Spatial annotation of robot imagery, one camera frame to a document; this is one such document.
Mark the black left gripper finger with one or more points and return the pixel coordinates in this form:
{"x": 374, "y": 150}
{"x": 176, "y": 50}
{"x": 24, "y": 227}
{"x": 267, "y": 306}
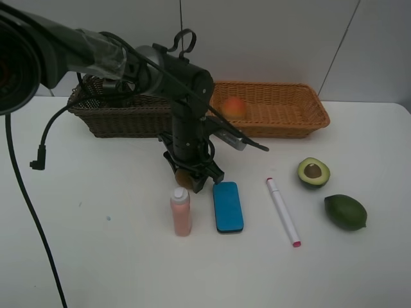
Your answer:
{"x": 197, "y": 182}

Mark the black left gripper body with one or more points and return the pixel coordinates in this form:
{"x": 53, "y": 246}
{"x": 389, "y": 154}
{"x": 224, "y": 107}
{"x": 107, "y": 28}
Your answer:
{"x": 196, "y": 158}

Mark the brown kiwi fruit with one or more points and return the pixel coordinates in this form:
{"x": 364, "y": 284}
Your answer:
{"x": 182, "y": 177}

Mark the pink plastic bottle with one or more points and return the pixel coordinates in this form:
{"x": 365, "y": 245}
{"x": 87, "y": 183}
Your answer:
{"x": 181, "y": 211}

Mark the blue whiteboard eraser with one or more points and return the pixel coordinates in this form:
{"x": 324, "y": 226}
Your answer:
{"x": 227, "y": 208}

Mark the halved avocado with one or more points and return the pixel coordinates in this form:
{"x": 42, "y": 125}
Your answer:
{"x": 313, "y": 173}

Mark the white pink-tipped marker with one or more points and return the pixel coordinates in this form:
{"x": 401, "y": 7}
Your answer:
{"x": 284, "y": 214}

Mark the green whole avocado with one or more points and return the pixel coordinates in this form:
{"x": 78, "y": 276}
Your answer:
{"x": 345, "y": 212}

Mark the black square bottle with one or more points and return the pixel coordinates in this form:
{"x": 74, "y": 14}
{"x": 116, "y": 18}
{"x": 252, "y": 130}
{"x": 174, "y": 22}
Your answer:
{"x": 110, "y": 85}

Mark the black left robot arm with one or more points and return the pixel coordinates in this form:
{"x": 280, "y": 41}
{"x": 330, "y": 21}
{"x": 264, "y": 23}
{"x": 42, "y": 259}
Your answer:
{"x": 36, "y": 51}

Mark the dark brown wicker basket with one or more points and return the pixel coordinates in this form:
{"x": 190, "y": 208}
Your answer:
{"x": 145, "y": 117}

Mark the orange wicker basket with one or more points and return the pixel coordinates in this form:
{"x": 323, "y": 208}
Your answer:
{"x": 274, "y": 110}

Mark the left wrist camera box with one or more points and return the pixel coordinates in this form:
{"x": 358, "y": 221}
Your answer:
{"x": 215, "y": 126}

